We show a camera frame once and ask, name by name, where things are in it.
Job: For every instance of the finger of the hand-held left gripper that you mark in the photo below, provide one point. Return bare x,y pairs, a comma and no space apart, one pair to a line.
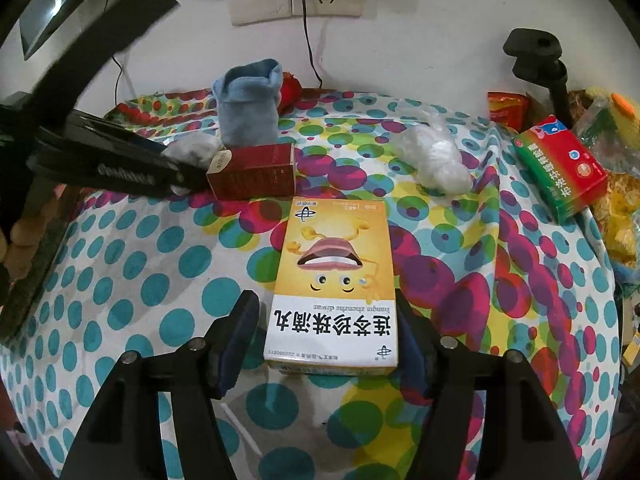
125,141

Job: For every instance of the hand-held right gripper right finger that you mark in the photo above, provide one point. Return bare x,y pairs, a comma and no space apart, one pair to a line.
412,355

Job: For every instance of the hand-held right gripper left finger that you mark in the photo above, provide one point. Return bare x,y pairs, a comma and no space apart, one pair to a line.
237,340

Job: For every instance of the grey blue sock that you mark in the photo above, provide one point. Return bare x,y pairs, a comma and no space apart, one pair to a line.
197,147

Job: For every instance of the yellow medicine box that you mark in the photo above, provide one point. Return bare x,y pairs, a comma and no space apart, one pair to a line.
330,260

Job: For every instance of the round red tray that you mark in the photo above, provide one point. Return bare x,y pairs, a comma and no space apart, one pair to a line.
35,280

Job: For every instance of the person's left hand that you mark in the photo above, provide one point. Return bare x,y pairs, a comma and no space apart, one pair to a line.
21,234

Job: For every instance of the polka dot tablecloth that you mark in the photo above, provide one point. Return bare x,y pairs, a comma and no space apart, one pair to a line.
150,260

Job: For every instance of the dark red box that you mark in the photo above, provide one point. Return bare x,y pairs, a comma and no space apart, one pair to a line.
255,172

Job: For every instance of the black curved television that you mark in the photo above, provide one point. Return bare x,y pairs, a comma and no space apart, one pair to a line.
75,10

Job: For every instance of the small red cloth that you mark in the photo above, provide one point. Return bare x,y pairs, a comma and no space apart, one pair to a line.
291,89

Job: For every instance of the crumpled white plastic bag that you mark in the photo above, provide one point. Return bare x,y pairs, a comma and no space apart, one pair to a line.
435,160

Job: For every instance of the red green medicine box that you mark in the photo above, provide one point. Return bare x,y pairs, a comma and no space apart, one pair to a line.
560,175

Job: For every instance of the yellow snack bag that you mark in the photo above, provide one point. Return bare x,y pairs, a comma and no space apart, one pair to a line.
620,220

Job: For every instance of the red snack packet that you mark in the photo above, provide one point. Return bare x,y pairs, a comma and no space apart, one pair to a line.
505,109

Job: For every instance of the clear plastic bag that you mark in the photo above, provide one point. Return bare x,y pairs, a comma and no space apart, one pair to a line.
595,130

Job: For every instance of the black phone stand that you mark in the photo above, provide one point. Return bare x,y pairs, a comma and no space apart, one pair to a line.
537,60

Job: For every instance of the yellow plush toy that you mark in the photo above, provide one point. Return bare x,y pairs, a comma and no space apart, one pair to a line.
622,110

